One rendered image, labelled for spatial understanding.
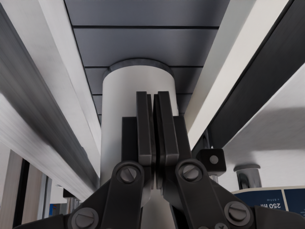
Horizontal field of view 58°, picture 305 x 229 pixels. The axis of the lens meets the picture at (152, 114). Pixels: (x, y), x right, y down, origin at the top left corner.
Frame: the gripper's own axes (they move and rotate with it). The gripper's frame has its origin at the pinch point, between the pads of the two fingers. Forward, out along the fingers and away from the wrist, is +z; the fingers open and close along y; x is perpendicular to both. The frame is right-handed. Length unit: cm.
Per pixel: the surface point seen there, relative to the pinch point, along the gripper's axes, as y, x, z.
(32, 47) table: -9.4, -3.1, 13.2
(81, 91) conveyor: -4.9, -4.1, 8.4
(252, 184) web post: 18.6, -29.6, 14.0
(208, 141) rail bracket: 8.4, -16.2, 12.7
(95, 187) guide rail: -3.2, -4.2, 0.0
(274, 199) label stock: 21.8, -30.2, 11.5
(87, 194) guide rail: -3.5, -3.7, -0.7
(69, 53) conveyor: -4.8, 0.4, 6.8
